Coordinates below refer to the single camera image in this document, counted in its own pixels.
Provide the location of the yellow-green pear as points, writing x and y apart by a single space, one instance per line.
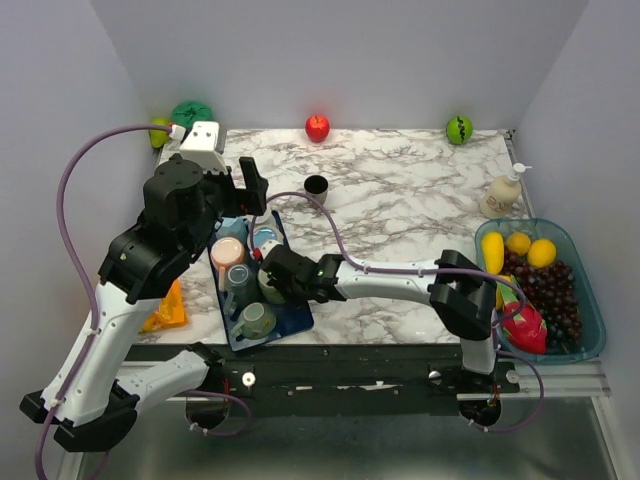
159 137

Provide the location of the dark purple grapes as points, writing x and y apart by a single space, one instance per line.
551 291

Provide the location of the orange snack bag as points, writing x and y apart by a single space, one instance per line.
170 313

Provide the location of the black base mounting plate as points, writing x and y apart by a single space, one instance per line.
356 380

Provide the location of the blue mug with gold pattern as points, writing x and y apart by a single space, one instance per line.
263 234

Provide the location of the yellow lemon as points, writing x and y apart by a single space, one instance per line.
541 253

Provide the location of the green wrapped cylinder package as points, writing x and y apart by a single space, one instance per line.
187 113

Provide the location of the light blue small mug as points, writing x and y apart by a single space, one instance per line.
236 228

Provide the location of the yellow mango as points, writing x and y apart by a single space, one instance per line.
492 246

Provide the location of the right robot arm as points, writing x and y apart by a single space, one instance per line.
462 295

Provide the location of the pink cup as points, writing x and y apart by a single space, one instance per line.
225 253

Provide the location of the pale green mug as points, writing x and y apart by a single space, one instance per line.
270 292

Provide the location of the teal mug with bird picture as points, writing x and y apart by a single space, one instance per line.
255 321

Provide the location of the red apple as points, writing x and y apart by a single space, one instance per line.
317 128

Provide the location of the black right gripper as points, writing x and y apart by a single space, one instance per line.
292 299

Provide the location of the red dragon fruit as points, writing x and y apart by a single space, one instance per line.
526 331

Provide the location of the cream lotion pump bottle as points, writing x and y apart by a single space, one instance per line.
503 192

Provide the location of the orange fruit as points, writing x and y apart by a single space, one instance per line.
519 243

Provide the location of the green striped ball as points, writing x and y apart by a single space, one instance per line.
459 130

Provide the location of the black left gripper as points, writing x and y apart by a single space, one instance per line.
250 200

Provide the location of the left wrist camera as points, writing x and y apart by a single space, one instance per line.
201 147

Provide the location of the yellow banana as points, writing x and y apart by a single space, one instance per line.
499 301

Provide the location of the dark teal upside-down mug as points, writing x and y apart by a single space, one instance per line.
242 288

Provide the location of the grey upside-down mug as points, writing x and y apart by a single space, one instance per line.
267 219

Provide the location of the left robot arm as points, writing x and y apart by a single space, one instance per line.
92 406

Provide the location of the dark blue tray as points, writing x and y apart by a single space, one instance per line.
291 319

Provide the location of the teal plastic fruit bin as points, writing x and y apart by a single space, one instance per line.
593 337

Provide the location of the brown striped mug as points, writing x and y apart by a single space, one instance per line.
316 186

